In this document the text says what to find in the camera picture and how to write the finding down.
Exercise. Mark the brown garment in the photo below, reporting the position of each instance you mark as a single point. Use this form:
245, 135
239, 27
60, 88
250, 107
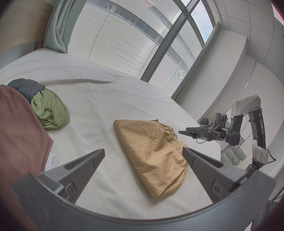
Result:
14, 129

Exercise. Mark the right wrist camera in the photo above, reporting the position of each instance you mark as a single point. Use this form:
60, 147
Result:
203, 121

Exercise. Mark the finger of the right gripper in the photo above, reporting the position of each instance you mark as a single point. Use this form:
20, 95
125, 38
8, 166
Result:
196, 136
191, 130

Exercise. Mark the mustard yellow shorts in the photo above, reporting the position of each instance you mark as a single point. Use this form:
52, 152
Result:
154, 153

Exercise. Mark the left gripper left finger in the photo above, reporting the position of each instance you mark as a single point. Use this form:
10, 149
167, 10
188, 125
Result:
81, 169

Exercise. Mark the green garment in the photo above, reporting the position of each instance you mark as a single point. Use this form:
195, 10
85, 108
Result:
53, 109

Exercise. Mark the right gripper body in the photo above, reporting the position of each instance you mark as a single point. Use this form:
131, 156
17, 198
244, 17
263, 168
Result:
206, 131

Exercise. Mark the bed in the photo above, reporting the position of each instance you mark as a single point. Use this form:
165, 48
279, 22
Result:
108, 100

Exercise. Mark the blue-green curtain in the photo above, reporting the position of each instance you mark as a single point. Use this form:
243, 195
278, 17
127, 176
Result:
60, 30

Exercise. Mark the black garment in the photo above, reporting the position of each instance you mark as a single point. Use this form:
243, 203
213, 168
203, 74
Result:
24, 86

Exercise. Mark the white garment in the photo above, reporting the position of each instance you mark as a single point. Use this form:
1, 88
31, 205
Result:
51, 162

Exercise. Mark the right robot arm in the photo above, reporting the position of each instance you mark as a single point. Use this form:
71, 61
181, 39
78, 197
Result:
257, 126

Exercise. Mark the window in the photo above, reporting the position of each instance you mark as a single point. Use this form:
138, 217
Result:
132, 32

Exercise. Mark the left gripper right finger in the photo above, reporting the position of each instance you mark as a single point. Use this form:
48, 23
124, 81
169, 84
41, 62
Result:
209, 174

